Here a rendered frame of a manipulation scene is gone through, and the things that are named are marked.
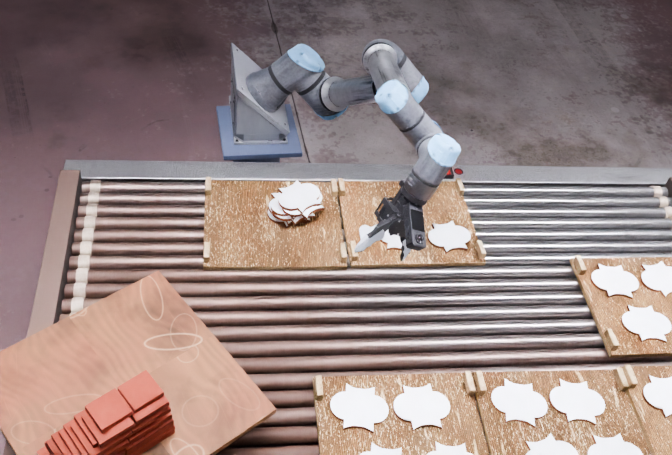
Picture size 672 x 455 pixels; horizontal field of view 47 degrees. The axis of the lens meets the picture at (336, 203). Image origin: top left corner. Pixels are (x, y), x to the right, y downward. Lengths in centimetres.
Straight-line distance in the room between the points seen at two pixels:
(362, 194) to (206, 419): 96
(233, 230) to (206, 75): 224
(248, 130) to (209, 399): 109
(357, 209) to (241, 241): 38
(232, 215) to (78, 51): 248
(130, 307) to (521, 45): 369
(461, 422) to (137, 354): 81
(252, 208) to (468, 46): 291
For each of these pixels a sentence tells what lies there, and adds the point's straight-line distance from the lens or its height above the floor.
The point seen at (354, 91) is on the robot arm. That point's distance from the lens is 240.
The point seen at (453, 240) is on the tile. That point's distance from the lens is 236.
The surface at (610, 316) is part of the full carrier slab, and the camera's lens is 237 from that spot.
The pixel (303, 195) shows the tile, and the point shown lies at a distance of 229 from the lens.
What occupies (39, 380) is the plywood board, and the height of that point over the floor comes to 104.
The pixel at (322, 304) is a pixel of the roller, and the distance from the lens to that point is 216.
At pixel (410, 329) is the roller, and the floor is 92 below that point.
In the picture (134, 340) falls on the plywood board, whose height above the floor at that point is 104.
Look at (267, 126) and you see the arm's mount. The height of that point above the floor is 95.
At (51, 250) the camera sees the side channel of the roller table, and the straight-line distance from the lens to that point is 226.
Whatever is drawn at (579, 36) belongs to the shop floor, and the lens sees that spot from 546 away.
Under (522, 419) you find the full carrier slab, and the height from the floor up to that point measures 95.
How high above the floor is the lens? 262
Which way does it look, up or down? 45 degrees down
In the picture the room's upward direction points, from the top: 10 degrees clockwise
